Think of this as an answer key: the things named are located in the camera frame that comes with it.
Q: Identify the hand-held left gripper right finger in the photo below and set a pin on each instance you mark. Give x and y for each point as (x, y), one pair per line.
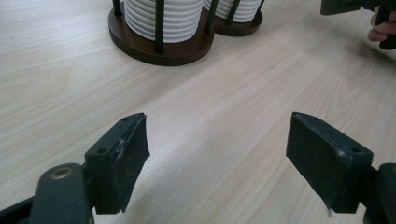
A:
(330, 168)

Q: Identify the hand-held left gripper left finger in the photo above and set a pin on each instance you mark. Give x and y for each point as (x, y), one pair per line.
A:
(118, 174)

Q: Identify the stack of white paper cups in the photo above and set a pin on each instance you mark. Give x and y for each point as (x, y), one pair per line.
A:
(182, 21)
(247, 11)

